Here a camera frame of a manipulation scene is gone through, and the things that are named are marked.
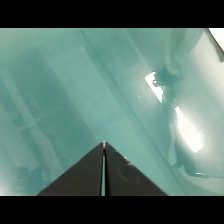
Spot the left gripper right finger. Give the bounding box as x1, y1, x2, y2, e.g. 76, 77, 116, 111
104, 142, 168, 197

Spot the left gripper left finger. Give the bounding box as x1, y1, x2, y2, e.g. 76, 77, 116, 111
37, 141, 105, 197

